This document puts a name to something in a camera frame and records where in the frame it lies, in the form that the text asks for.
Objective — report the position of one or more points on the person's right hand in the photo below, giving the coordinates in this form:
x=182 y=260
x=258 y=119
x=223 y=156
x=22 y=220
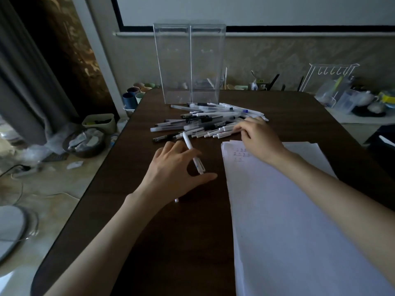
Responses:
x=262 y=141

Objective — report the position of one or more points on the person's left hand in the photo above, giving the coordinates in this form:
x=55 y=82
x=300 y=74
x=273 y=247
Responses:
x=169 y=181

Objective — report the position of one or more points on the white pen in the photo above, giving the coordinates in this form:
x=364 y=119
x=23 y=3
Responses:
x=199 y=166

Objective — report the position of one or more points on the pile of pens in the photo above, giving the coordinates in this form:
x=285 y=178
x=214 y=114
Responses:
x=200 y=120

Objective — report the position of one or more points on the stack of white paper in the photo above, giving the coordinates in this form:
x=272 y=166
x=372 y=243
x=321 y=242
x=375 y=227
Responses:
x=277 y=228

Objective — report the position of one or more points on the person's right forearm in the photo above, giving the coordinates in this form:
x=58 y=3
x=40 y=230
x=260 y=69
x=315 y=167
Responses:
x=339 y=200

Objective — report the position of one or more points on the person's left forearm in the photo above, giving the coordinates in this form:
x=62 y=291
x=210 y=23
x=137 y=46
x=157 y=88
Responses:
x=102 y=252

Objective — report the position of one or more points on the small white bottle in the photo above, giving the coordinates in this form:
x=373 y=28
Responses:
x=255 y=86

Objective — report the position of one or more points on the black router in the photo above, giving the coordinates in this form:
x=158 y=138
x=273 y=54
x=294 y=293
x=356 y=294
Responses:
x=274 y=82

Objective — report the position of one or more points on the clear water jug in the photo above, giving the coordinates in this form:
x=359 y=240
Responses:
x=122 y=123

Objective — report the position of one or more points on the beige plastic bin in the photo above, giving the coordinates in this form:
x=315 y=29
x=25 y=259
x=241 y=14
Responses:
x=106 y=127

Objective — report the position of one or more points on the group of colourful cups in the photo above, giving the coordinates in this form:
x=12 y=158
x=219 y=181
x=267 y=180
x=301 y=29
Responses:
x=129 y=100

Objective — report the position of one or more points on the clear plastic measuring jug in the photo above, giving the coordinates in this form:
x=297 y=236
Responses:
x=347 y=103

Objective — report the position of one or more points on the black round tray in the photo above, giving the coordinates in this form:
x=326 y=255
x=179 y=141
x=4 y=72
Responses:
x=361 y=112

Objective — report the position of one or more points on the white teapot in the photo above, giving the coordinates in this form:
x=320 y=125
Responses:
x=368 y=98

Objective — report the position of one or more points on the black bag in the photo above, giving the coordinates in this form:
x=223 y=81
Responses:
x=379 y=151

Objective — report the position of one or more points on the yellow green container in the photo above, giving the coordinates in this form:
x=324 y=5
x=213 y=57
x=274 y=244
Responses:
x=388 y=100

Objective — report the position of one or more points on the white projector screen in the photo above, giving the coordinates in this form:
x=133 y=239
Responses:
x=247 y=9

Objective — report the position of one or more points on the white extension socket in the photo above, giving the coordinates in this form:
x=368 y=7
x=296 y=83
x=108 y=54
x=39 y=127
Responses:
x=26 y=172

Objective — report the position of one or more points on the white round fan base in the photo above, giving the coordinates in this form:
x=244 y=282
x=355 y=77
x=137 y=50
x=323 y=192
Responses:
x=12 y=231

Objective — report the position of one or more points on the grey curtain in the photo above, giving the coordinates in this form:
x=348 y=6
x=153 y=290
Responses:
x=31 y=89

